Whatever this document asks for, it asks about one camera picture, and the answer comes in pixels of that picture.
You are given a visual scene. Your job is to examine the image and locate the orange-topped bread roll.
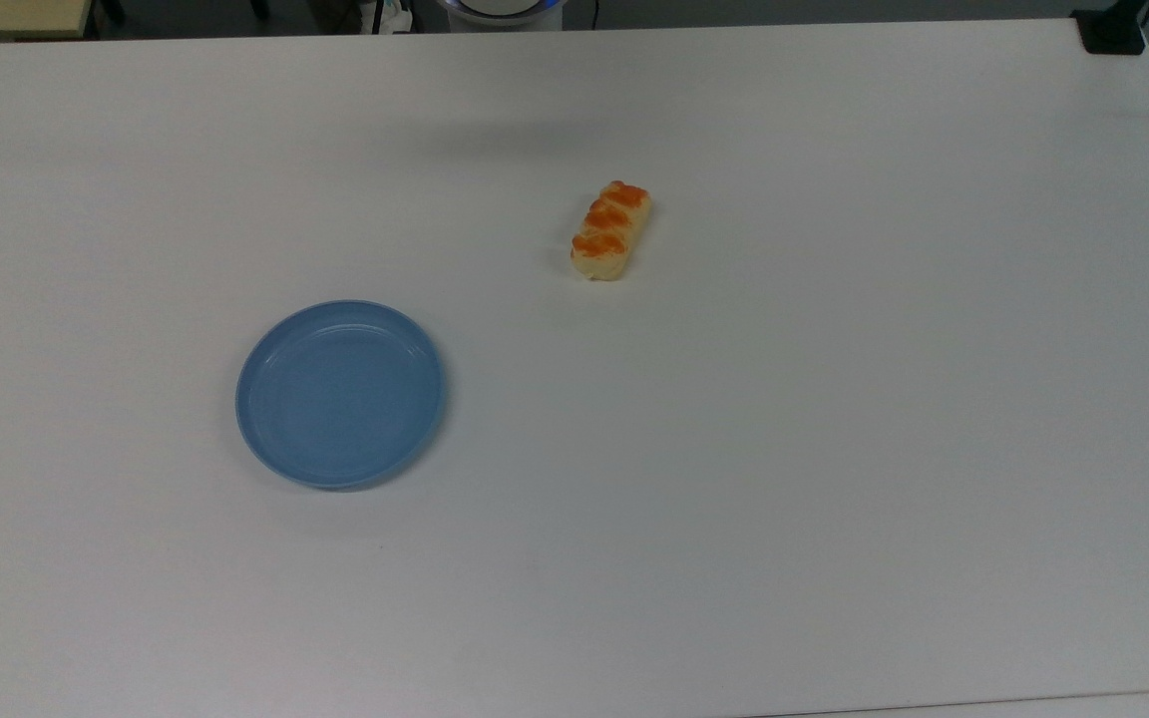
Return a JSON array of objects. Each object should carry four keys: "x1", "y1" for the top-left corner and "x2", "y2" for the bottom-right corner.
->
[{"x1": 571, "y1": 180, "x2": 654, "y2": 282}]

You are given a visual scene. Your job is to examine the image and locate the blue round plate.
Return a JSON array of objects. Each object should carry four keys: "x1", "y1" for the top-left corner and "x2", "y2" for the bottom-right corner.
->
[{"x1": 235, "y1": 299, "x2": 447, "y2": 492}]

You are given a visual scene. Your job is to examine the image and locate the black table clamp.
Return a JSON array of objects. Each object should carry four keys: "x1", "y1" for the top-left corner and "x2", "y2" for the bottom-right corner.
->
[{"x1": 1071, "y1": 0, "x2": 1149, "y2": 56}]

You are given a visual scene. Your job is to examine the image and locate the light wooden table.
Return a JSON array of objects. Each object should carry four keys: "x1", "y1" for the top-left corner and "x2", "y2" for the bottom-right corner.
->
[{"x1": 0, "y1": 0, "x2": 97, "y2": 42}]

